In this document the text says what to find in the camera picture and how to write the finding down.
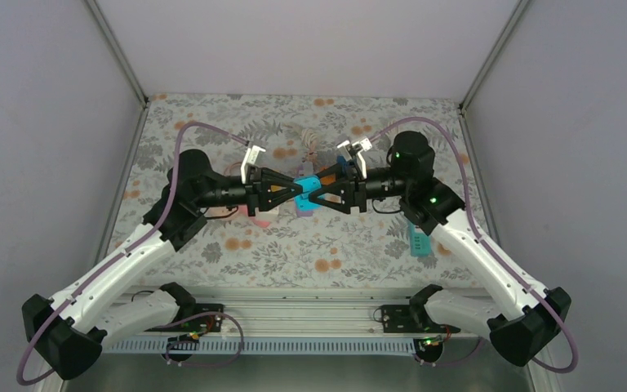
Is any purple cable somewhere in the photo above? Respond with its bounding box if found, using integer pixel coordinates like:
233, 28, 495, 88
370, 116, 580, 374
16, 121, 252, 386

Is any aluminium rail frame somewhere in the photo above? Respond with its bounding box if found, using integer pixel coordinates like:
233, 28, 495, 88
56, 287, 542, 339

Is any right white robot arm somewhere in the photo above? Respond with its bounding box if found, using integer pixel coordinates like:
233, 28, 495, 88
306, 131, 571, 367

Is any cyan cube socket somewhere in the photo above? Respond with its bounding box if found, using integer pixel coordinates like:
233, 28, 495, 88
294, 175, 321, 212

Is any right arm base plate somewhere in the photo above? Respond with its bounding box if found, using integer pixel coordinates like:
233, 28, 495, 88
373, 305, 461, 334

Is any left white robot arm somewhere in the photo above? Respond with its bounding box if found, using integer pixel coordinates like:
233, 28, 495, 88
16, 146, 303, 385

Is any teal power strip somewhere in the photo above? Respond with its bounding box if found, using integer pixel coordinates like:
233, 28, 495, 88
407, 222, 433, 257

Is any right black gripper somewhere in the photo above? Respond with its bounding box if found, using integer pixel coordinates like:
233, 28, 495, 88
307, 161, 410, 214

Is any white coiled cable centre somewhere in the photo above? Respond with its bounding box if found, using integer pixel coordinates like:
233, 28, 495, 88
300, 127, 322, 163

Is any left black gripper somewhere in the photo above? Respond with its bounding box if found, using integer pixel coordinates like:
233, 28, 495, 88
193, 167, 301, 217

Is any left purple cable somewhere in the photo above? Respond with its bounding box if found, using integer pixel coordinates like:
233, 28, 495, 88
16, 121, 252, 386

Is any purple power strip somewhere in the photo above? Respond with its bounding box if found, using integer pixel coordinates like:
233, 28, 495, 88
296, 209, 314, 218

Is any white plug adapter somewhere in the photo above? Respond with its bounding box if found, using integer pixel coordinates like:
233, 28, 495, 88
257, 209, 279, 223

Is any pink triangular power strip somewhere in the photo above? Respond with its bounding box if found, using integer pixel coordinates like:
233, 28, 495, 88
243, 206, 271, 228

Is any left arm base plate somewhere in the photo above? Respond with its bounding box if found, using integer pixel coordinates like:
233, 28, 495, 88
148, 303, 225, 334

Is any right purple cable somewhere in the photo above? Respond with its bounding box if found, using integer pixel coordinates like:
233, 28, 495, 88
370, 116, 580, 374

